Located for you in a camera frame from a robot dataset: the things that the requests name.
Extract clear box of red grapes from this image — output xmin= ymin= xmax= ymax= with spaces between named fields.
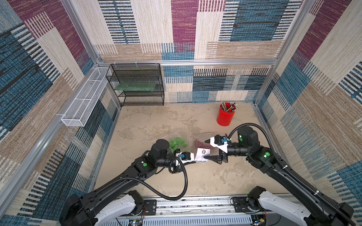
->
xmin=194 ymin=139 xmax=214 ymax=150

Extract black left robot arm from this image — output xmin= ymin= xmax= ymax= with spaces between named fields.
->
xmin=59 ymin=139 xmax=195 ymax=226

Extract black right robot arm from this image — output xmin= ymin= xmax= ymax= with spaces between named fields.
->
xmin=205 ymin=123 xmax=355 ymax=226

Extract red pencil cup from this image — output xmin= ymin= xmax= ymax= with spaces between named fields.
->
xmin=216 ymin=109 xmax=235 ymax=126

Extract clear box of green grapes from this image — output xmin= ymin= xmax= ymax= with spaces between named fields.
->
xmin=169 ymin=137 xmax=188 ymax=153

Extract pencils in red cup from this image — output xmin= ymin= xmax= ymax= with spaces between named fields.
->
xmin=220 ymin=101 xmax=237 ymax=113

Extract green mat on shelf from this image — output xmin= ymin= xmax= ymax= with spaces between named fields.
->
xmin=115 ymin=82 xmax=157 ymax=91

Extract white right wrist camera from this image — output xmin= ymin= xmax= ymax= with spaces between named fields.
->
xmin=210 ymin=137 xmax=228 ymax=148

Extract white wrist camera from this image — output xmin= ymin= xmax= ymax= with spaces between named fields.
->
xmin=210 ymin=137 xmax=228 ymax=148
xmin=175 ymin=152 xmax=195 ymax=164

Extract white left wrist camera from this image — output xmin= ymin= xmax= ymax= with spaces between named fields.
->
xmin=175 ymin=152 xmax=195 ymax=164

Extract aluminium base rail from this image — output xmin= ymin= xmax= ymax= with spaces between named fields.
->
xmin=70 ymin=194 xmax=312 ymax=226

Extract black wire mesh shelf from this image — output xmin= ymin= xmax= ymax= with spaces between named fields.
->
xmin=106 ymin=63 xmax=165 ymax=107

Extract white wire mesh basket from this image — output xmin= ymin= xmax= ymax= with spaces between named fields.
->
xmin=61 ymin=67 xmax=108 ymax=127

